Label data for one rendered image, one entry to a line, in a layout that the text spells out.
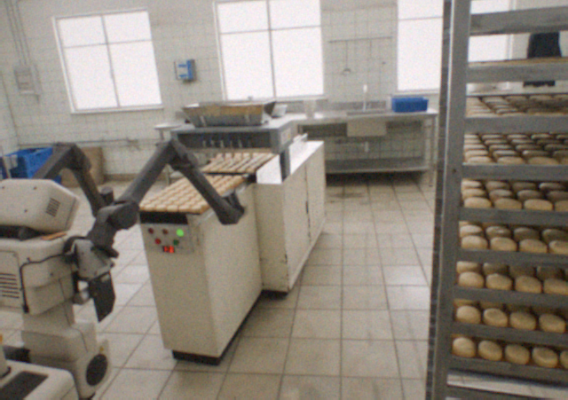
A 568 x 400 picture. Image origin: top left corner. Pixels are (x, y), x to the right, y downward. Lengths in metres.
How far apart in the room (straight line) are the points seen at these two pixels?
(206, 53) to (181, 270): 4.15
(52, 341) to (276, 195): 1.49
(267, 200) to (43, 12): 5.09
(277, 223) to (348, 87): 3.31
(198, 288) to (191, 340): 0.33
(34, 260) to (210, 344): 1.22
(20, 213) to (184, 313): 1.14
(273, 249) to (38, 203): 1.65
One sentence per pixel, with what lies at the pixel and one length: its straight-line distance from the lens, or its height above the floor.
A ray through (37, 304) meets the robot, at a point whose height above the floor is 0.92.
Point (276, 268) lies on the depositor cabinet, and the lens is 2.76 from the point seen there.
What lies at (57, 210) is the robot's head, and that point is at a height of 1.17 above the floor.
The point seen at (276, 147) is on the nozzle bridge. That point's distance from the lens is 2.46.
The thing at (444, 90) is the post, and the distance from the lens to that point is 1.26.
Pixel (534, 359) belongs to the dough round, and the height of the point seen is 0.87.
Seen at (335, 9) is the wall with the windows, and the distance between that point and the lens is 5.64.
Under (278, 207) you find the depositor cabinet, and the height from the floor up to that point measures 0.68.
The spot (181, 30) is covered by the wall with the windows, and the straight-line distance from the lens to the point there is 6.02.
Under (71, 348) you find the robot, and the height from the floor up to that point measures 0.74.
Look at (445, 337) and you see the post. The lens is 1.00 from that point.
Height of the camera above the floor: 1.55
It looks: 18 degrees down
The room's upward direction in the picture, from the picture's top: 4 degrees counter-clockwise
